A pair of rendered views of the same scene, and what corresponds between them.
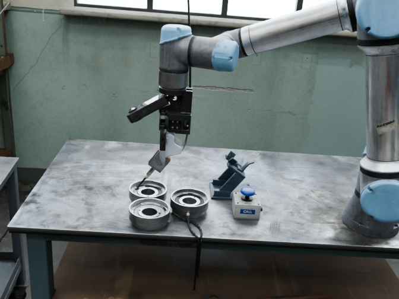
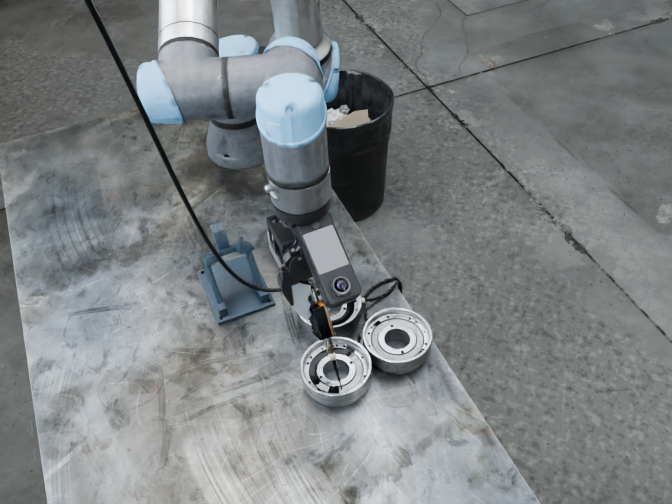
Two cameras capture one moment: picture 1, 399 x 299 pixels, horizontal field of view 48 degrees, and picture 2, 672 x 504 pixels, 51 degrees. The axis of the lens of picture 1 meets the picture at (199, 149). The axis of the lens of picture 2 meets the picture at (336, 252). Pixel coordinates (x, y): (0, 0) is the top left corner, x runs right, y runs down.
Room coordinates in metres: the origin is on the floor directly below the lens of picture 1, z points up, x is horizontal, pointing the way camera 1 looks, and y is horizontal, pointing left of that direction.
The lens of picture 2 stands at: (1.28, 0.72, 1.70)
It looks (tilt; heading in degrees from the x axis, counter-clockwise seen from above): 46 degrees down; 253
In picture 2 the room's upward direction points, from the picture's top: 4 degrees counter-clockwise
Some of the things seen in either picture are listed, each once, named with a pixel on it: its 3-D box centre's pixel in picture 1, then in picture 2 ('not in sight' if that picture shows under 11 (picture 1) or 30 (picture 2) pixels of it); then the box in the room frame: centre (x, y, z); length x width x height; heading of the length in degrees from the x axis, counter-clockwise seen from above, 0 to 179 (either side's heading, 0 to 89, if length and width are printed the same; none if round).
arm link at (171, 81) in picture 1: (173, 79); (297, 185); (1.12, 0.08, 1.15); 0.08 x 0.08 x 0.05
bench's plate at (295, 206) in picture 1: (237, 188); (205, 291); (1.25, -0.13, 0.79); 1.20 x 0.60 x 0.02; 93
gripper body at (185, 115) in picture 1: (174, 110); (302, 228); (1.12, 0.07, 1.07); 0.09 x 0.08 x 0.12; 94
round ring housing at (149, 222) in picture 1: (149, 214); (397, 342); (1.00, 0.11, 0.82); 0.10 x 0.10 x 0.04
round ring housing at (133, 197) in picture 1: (148, 194); (336, 373); (1.11, 0.13, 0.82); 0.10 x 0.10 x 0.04
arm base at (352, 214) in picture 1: (373, 207); (240, 127); (1.09, -0.49, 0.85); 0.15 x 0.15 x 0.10
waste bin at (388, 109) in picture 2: not in sight; (343, 150); (0.65, -1.11, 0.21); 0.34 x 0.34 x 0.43
